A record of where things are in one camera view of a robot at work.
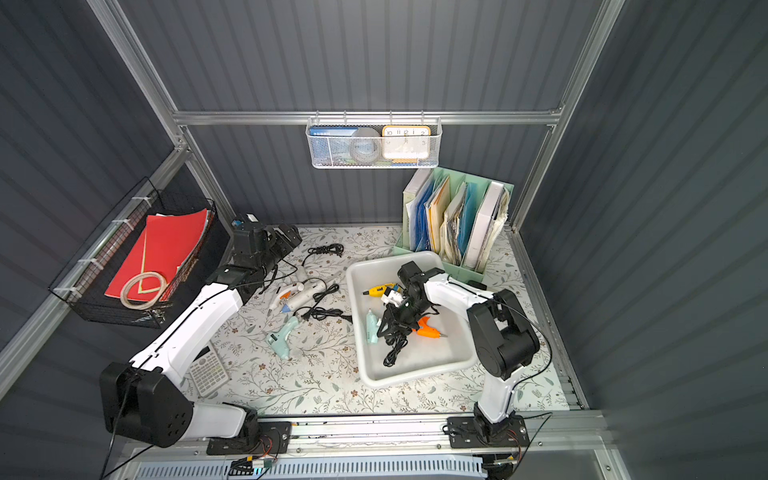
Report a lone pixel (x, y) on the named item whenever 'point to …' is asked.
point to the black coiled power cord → (332, 248)
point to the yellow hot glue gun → (379, 291)
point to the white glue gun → (296, 296)
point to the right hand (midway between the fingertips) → (388, 332)
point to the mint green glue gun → (372, 325)
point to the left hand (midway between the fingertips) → (282, 233)
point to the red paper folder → (166, 242)
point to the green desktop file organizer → (455, 216)
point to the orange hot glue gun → (427, 331)
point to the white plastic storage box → (424, 355)
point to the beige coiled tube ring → (125, 287)
